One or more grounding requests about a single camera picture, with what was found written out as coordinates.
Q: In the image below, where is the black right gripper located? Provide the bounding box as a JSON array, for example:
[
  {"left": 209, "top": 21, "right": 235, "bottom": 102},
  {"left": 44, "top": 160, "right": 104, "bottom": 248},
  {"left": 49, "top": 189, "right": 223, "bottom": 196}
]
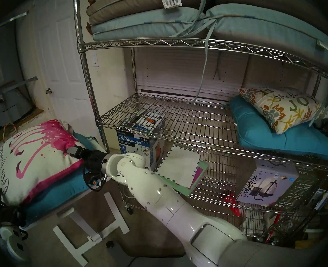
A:
[{"left": 66, "top": 146, "right": 109, "bottom": 187}]

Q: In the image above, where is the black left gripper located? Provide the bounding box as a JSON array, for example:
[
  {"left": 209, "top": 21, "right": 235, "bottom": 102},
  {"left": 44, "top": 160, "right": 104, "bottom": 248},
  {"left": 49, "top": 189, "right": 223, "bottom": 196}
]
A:
[{"left": 0, "top": 189, "right": 26, "bottom": 228}]

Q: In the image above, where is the pink flamingo throw pillow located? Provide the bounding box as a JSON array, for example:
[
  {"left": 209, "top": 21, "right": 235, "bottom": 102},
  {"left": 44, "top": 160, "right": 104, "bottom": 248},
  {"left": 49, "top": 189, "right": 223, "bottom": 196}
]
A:
[{"left": 0, "top": 120, "right": 86, "bottom": 207}]

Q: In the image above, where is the floral JOY throw pillow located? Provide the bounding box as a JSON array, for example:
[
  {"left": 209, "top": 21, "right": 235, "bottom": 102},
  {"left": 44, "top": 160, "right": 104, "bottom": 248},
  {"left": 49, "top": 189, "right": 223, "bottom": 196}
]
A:
[{"left": 238, "top": 87, "right": 328, "bottom": 135}]

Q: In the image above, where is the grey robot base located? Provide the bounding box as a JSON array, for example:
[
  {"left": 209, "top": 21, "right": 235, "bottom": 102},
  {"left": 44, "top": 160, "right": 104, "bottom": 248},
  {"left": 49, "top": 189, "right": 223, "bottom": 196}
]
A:
[{"left": 122, "top": 241, "right": 189, "bottom": 267}]

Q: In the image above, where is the light blue bench cushion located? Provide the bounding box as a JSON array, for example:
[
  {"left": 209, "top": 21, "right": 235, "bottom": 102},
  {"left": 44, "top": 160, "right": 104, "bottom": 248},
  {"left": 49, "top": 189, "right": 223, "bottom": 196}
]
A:
[{"left": 91, "top": 7, "right": 209, "bottom": 41}]

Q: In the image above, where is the light blue cushion tie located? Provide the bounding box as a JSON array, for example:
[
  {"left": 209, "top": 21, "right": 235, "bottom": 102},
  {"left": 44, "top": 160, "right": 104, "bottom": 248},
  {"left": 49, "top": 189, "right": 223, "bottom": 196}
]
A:
[
  {"left": 193, "top": 19, "right": 217, "bottom": 101},
  {"left": 310, "top": 72, "right": 328, "bottom": 129}
]

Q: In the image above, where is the teal tufted seat cushion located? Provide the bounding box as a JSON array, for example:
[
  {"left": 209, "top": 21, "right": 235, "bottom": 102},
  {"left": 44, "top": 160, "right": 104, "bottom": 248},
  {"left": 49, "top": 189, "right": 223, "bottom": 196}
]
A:
[{"left": 230, "top": 95, "right": 328, "bottom": 160}]

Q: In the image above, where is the blue and taupe bench cushion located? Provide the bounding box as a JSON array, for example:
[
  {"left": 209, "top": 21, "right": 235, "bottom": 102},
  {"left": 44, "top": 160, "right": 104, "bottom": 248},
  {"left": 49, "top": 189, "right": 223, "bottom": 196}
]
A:
[{"left": 206, "top": 4, "right": 328, "bottom": 72}]

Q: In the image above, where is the utility pump cardboard box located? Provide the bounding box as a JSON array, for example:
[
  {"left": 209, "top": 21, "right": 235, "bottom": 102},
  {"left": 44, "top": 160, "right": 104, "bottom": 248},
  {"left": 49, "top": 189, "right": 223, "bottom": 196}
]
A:
[{"left": 116, "top": 111, "right": 166, "bottom": 172}]

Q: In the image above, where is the red white candy cane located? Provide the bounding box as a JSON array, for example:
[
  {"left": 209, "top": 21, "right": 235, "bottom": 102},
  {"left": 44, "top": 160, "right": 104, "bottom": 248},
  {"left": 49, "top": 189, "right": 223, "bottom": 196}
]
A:
[{"left": 3, "top": 123, "right": 17, "bottom": 143}]

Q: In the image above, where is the white folding table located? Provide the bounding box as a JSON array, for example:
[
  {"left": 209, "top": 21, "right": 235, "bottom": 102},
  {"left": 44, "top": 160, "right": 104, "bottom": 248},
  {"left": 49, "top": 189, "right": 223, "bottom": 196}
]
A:
[{"left": 19, "top": 136, "right": 131, "bottom": 267}]

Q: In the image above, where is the grey water heater tank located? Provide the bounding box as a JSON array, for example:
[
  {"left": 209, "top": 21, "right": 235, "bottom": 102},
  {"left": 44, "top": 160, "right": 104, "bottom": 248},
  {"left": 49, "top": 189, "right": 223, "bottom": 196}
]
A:
[{"left": 0, "top": 83, "right": 34, "bottom": 128}]

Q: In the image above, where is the grey metal bar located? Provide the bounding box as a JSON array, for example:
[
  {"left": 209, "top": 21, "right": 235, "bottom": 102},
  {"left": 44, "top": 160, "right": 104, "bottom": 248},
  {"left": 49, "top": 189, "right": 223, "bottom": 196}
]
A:
[{"left": 0, "top": 77, "right": 38, "bottom": 96}]

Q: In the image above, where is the white panel door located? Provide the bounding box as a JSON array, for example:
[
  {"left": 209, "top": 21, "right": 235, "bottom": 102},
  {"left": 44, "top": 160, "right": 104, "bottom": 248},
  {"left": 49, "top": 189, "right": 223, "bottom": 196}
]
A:
[{"left": 17, "top": 0, "right": 97, "bottom": 130}]

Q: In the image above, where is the magenta paper folder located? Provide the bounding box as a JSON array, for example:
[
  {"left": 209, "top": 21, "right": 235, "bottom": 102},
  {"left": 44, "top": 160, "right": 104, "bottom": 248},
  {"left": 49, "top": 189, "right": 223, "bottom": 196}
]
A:
[{"left": 191, "top": 165, "right": 204, "bottom": 187}]

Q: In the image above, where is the red plastic item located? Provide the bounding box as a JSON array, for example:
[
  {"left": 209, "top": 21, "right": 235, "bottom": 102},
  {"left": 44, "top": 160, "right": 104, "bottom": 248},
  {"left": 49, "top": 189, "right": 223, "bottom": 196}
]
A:
[{"left": 222, "top": 191, "right": 242, "bottom": 217}]

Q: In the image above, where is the LED lamp product box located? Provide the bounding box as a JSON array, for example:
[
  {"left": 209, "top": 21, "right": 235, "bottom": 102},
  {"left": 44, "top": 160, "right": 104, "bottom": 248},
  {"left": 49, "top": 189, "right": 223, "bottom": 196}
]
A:
[{"left": 236, "top": 159, "right": 319, "bottom": 207}]

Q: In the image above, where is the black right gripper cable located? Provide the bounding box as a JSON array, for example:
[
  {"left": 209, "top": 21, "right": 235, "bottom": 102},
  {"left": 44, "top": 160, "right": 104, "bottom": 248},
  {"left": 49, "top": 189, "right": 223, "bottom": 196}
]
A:
[{"left": 83, "top": 169, "right": 108, "bottom": 192}]

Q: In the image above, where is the chrome wire shelf rack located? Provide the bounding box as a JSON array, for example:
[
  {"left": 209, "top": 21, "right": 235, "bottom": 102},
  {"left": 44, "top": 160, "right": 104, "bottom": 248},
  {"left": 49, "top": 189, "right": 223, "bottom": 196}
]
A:
[{"left": 74, "top": 0, "right": 328, "bottom": 242}]

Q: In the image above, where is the metal heater strap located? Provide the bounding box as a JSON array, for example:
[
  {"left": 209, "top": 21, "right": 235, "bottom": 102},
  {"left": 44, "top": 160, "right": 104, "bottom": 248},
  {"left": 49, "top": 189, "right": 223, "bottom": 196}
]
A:
[{"left": 0, "top": 11, "right": 29, "bottom": 28}]

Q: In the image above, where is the red handled tool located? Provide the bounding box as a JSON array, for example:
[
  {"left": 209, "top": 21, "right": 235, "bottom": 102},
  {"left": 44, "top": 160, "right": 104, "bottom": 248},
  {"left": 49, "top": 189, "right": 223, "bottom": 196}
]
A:
[{"left": 264, "top": 212, "right": 281, "bottom": 244}]

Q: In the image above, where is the wall power outlet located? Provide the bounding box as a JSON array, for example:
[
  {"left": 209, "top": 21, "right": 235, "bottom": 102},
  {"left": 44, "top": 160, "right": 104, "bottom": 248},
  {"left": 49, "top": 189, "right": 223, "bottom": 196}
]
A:
[{"left": 279, "top": 62, "right": 288, "bottom": 82}]

